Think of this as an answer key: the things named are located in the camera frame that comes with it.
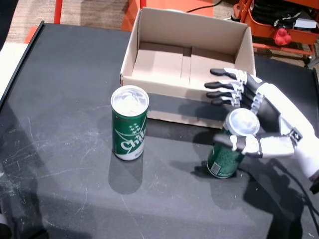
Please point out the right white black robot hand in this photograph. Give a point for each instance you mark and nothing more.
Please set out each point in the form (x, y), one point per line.
(269, 117)

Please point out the green Chilsung cider can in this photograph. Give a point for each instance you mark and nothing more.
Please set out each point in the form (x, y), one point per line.
(127, 132)
(224, 159)

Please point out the cardboard box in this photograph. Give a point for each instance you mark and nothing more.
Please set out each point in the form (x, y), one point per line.
(174, 89)

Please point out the white box in cart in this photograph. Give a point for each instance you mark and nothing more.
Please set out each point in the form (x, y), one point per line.
(305, 23)

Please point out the red rubber toy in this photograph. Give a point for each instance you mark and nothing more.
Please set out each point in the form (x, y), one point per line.
(282, 37)

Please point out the orange metal cart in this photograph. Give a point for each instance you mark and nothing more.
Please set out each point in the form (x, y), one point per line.
(264, 28)

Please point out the black bag in cart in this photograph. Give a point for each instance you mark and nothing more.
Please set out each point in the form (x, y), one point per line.
(274, 10)

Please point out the orange floor plate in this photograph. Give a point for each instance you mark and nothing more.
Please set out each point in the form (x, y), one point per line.
(174, 3)

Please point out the orange corner plate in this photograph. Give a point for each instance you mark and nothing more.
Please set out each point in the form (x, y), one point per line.
(32, 35)

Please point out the white side table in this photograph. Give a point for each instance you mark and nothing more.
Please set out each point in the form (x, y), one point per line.
(10, 62)

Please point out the orange metal post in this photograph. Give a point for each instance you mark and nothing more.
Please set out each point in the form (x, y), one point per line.
(58, 10)

